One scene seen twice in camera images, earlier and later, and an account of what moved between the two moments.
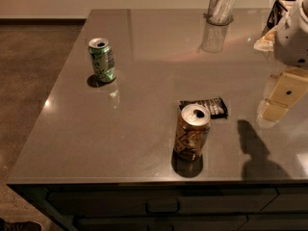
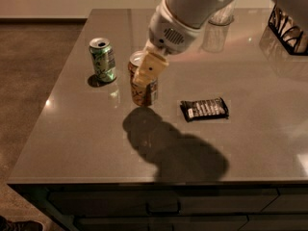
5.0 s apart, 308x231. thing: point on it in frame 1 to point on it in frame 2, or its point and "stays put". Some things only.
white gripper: (293, 41) to (169, 33)
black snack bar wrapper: (216, 106) stays put
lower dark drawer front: (205, 222) stays put
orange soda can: (194, 122) to (142, 95)
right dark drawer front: (293, 198) stays put
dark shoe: (19, 225) stays put
